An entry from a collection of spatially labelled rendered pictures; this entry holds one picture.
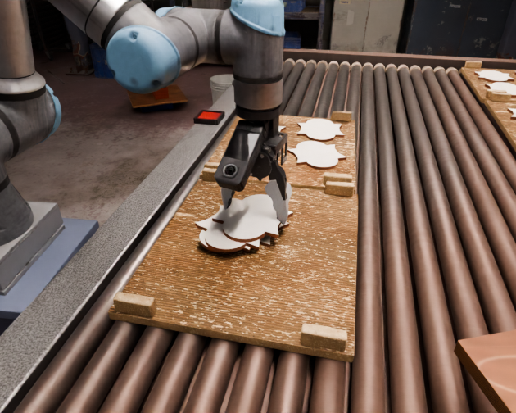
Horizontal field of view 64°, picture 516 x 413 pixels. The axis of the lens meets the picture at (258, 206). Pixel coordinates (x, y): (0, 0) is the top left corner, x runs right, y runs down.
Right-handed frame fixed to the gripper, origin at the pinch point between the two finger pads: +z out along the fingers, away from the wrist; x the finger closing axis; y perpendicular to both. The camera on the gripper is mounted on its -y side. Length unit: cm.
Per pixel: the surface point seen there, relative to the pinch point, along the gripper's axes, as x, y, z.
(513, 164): -47, 52, 5
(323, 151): -3.2, 35.8, 2.2
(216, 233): 4.0, -6.4, 0.6
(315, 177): -4.9, 23.7, 3.1
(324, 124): 1, 53, 2
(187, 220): 12.7, -2.0, 3.1
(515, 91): -51, 107, 2
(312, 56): 29, 133, 3
